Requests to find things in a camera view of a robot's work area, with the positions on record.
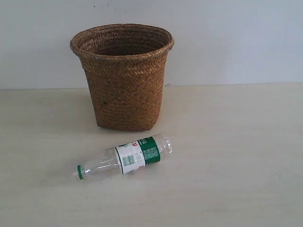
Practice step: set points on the clear plastic bottle green label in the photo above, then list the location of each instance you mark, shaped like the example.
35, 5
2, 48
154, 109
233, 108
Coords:
125, 159

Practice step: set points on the brown woven wicker basket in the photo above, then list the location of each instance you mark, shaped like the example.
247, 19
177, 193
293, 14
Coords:
124, 65

